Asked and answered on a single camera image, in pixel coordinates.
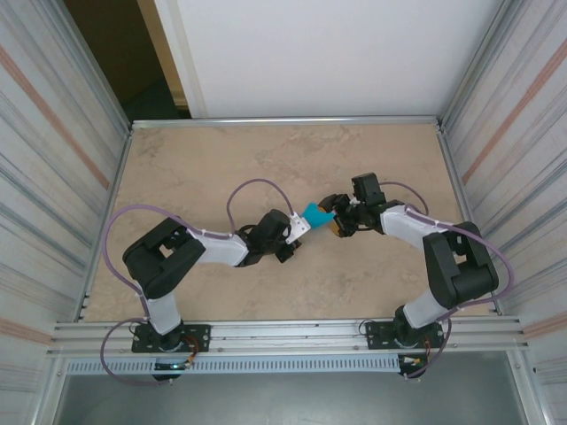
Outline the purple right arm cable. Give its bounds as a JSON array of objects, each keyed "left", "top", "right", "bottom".
[{"left": 379, "top": 180, "right": 515, "bottom": 381}]

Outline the grey slotted cable duct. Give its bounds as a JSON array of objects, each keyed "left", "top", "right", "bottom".
[{"left": 65, "top": 356, "right": 402, "bottom": 376}]

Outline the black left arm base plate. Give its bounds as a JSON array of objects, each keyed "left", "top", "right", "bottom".
[{"left": 131, "top": 323, "right": 212, "bottom": 354}]

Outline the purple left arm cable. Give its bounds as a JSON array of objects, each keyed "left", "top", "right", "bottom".
[{"left": 100, "top": 178, "right": 297, "bottom": 389}]

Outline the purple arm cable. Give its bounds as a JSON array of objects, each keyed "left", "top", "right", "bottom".
[
  {"left": 379, "top": 180, "right": 515, "bottom": 381},
  {"left": 100, "top": 178, "right": 297, "bottom": 389}
]

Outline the red wire bundle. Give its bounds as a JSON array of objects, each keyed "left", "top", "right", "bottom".
[
  {"left": 182, "top": 336, "right": 201, "bottom": 368},
  {"left": 398, "top": 338, "right": 434, "bottom": 369}
]

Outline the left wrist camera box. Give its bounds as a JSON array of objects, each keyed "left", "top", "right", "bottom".
[{"left": 285, "top": 212, "right": 313, "bottom": 246}]

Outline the aluminium mounting rail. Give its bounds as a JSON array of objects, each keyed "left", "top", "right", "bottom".
[{"left": 46, "top": 314, "right": 531, "bottom": 358}]

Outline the blue paper sheet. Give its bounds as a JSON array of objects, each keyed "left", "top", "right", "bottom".
[{"left": 299, "top": 201, "right": 337, "bottom": 232}]

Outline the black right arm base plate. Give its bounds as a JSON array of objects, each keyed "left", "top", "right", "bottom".
[{"left": 364, "top": 321, "right": 446, "bottom": 352}]

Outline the brown wooden door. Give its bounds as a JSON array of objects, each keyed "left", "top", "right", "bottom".
[{"left": 65, "top": 0, "right": 167, "bottom": 105}]

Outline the aluminium rear frame bar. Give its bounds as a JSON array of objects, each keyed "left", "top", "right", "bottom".
[{"left": 129, "top": 115, "right": 446, "bottom": 131}]

